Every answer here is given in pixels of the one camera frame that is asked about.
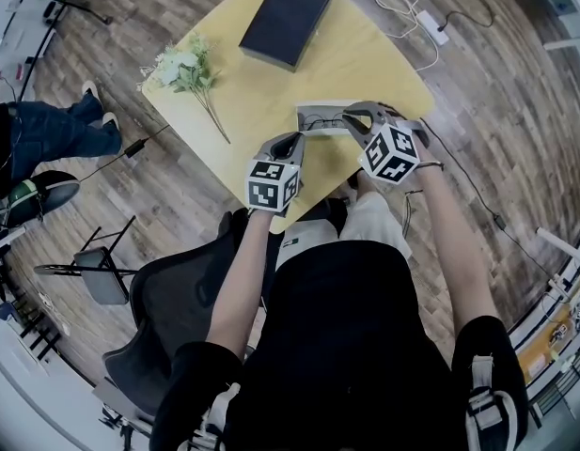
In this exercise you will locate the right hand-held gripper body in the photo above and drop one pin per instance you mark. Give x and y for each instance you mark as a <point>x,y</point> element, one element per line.
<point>388,155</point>

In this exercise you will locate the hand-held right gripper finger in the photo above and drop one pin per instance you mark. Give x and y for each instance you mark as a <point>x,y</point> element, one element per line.
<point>376,111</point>
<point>362,136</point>

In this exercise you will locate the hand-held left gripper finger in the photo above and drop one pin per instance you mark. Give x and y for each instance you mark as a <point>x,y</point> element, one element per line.
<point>266,147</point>
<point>298,150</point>

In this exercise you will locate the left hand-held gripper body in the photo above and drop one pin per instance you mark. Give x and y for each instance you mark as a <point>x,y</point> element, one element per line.
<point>273,188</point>

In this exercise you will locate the black thin-framed eyeglasses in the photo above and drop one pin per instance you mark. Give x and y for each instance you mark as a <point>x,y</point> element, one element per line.
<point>324,122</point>

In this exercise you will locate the small white box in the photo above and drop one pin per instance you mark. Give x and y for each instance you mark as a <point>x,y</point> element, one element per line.
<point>313,110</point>

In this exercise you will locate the person's right forearm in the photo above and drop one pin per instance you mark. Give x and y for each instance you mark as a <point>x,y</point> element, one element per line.
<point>454,252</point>

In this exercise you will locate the person's left forearm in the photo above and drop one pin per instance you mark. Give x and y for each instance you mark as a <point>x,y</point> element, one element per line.
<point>238,284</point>

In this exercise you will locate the person's white trousers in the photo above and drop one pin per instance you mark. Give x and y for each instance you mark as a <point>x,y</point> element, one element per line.
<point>369,219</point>

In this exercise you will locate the white power strip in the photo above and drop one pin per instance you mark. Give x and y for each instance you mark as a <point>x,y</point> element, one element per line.
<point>433,27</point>

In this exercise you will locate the white artificial flower bouquet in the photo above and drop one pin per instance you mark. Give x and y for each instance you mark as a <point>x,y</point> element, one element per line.
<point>186,66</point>

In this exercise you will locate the black power adapter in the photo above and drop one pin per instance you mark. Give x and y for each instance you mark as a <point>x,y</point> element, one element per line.
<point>500,220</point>
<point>135,147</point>

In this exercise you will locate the black rectangular box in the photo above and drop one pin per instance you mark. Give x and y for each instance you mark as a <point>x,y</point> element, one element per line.
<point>285,17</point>

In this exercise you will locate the black mesh office chair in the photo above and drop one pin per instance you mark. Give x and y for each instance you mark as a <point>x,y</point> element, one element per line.
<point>177,299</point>

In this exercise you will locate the person's black shirt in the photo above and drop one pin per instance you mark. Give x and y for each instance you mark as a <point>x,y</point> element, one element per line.
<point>341,346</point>

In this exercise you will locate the grey folding chair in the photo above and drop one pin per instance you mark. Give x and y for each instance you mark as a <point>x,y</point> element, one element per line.
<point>101,275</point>

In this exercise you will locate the white desk leg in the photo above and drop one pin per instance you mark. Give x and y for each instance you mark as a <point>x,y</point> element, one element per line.
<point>559,244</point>

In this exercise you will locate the cluttered wooden workbench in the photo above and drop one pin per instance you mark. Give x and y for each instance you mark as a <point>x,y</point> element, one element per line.
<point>541,350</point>

